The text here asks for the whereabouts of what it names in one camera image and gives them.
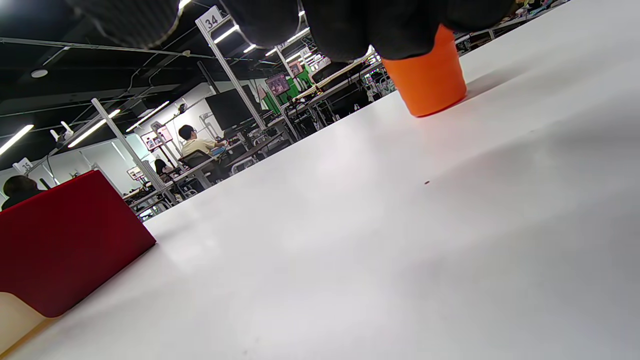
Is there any person's right hand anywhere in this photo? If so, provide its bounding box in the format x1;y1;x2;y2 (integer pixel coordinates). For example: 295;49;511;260
65;0;518;62

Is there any orange cup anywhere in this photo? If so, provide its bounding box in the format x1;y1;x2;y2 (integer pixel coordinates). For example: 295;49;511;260
381;24;468;118

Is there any red tea bag box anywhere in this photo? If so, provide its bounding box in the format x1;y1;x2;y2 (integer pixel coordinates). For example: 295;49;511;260
0;170;157;319

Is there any cream tea bag box drawer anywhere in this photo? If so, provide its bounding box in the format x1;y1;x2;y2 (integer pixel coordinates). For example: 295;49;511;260
0;291;48;356

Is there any green board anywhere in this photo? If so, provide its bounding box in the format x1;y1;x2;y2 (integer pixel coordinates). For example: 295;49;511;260
262;65;316;113

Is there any small dark screen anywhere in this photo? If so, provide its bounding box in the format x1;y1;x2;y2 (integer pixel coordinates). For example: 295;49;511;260
265;73;291;97

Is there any large black monitor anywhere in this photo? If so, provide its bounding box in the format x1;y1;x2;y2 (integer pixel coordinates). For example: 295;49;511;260
205;84;263;132

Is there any black office chair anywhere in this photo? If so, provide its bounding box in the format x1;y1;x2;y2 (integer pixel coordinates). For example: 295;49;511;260
179;150;226;184

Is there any long ceiling light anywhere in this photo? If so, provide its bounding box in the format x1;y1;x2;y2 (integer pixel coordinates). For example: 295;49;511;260
126;101;171;133
67;109;121;148
0;124;35;156

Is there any small pink screen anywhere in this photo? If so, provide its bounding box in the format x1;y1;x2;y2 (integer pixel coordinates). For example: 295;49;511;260
141;125;173;152

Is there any white post with sign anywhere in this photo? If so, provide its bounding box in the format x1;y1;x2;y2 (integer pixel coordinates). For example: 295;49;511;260
195;6;267;132

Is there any white metal post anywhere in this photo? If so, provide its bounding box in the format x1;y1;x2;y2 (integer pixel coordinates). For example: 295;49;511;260
91;98;177;203

